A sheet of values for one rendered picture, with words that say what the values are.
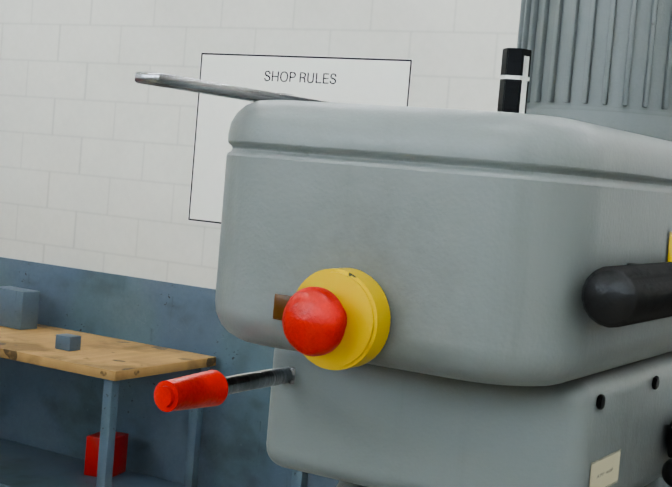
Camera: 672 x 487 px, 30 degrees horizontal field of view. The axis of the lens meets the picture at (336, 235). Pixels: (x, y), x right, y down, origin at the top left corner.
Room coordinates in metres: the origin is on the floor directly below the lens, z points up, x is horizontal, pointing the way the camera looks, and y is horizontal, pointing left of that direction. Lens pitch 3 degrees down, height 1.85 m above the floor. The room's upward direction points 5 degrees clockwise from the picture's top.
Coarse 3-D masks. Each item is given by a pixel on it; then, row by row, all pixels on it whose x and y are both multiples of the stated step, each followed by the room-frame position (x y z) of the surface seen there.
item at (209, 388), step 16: (288, 368) 0.88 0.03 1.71; (160, 384) 0.77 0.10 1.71; (176, 384) 0.77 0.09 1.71; (192, 384) 0.78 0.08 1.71; (208, 384) 0.79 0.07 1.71; (224, 384) 0.80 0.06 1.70; (240, 384) 0.82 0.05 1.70; (256, 384) 0.84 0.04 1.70; (272, 384) 0.86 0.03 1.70; (160, 400) 0.76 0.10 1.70; (176, 400) 0.76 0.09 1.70; (192, 400) 0.77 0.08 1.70; (208, 400) 0.79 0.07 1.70; (224, 400) 0.80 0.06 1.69
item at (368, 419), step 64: (320, 384) 0.87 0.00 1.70; (384, 384) 0.84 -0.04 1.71; (448, 384) 0.82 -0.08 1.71; (576, 384) 0.78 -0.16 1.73; (640, 384) 0.87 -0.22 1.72; (320, 448) 0.87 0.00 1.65; (384, 448) 0.84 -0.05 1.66; (448, 448) 0.82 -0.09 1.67; (512, 448) 0.80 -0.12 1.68; (576, 448) 0.78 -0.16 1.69; (640, 448) 0.88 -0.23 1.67
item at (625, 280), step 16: (608, 272) 0.70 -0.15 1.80; (624, 272) 0.70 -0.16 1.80; (640, 272) 0.72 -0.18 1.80; (656, 272) 0.74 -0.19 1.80; (592, 288) 0.71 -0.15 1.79; (608, 288) 0.70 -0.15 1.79; (624, 288) 0.70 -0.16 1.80; (640, 288) 0.70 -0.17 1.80; (656, 288) 0.73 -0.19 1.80; (592, 304) 0.71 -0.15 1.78; (608, 304) 0.70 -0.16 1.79; (624, 304) 0.70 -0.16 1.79; (640, 304) 0.69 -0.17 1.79; (656, 304) 0.73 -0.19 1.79; (608, 320) 0.70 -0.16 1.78; (624, 320) 0.70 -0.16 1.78; (640, 320) 0.72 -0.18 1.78
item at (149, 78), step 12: (144, 72) 0.76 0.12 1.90; (156, 72) 0.76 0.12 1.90; (156, 84) 0.76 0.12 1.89; (168, 84) 0.76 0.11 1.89; (180, 84) 0.77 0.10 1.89; (192, 84) 0.78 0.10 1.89; (204, 84) 0.79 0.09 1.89; (216, 84) 0.80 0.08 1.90; (228, 96) 0.83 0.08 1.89; (240, 96) 0.83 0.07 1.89; (252, 96) 0.84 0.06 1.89; (264, 96) 0.85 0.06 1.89; (276, 96) 0.86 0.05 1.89; (288, 96) 0.88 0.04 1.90
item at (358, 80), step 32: (224, 64) 6.26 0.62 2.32; (256, 64) 6.16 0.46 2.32; (288, 64) 6.07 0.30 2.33; (320, 64) 5.97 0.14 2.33; (352, 64) 5.89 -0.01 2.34; (384, 64) 5.80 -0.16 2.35; (320, 96) 5.97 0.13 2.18; (352, 96) 5.88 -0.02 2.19; (384, 96) 5.79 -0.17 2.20; (224, 128) 6.24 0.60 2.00; (192, 160) 6.34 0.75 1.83; (224, 160) 6.24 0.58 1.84; (192, 192) 6.33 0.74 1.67
